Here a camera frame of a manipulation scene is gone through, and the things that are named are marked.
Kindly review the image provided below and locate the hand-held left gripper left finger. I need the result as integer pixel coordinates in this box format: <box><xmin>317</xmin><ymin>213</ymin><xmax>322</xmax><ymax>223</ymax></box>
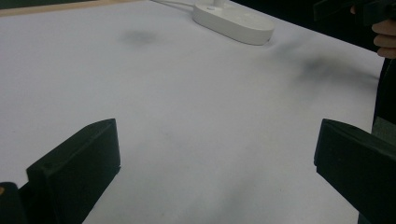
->
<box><xmin>25</xmin><ymin>118</ymin><xmax>121</xmax><ymax>224</ymax></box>

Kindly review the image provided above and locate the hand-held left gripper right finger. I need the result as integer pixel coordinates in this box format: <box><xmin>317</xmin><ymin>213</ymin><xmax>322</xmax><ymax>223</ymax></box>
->
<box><xmin>313</xmin><ymin>118</ymin><xmax>396</xmax><ymax>224</ymax></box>

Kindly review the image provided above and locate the white desk lamp base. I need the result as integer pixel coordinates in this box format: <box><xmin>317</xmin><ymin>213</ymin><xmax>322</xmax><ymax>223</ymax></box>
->
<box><xmin>191</xmin><ymin>0</ymin><xmax>276</xmax><ymax>47</ymax></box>

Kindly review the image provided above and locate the white lamp cable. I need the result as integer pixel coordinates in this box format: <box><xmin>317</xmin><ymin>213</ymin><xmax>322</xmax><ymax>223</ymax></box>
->
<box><xmin>151</xmin><ymin>0</ymin><xmax>197</xmax><ymax>8</ymax></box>

